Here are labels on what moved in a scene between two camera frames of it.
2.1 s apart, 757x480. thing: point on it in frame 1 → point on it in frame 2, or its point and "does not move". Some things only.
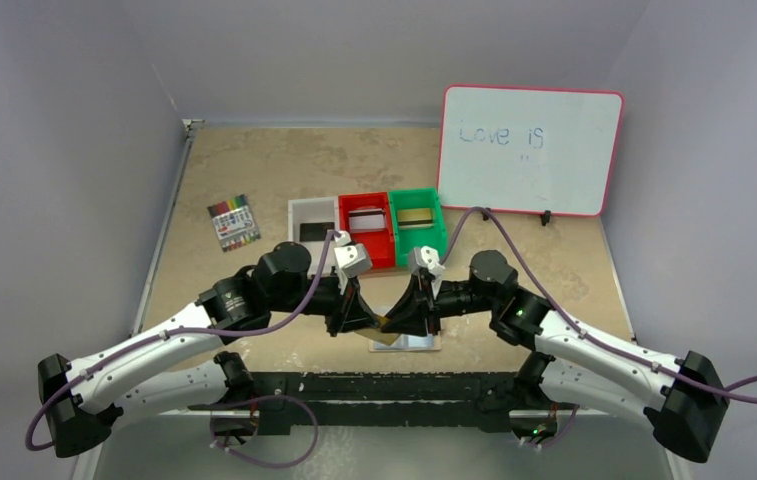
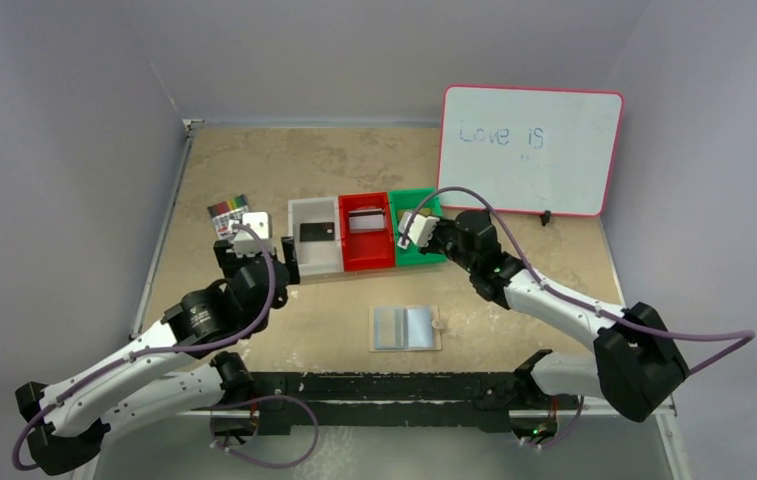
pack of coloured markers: x=234 y=223 does not move
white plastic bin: x=309 y=221 does not move
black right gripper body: x=426 y=301 → x=437 y=235
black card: x=315 y=231 does not move
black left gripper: x=344 y=302 → x=281 y=263
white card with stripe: x=369 y=219 does not move
